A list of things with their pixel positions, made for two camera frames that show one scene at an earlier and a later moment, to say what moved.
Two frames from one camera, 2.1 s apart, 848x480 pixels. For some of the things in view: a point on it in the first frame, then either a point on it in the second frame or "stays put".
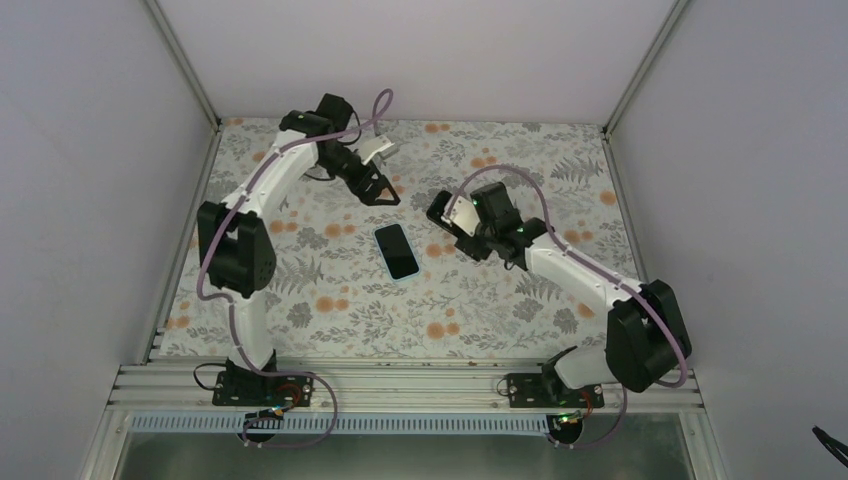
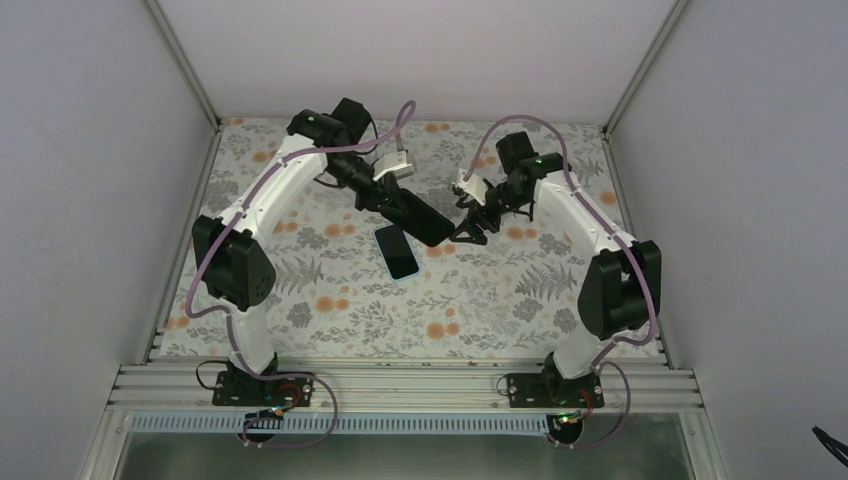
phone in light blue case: (396, 251) stays put
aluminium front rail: (187, 388) stays put
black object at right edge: (833, 447) stays put
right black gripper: (471, 248) → (470, 224)
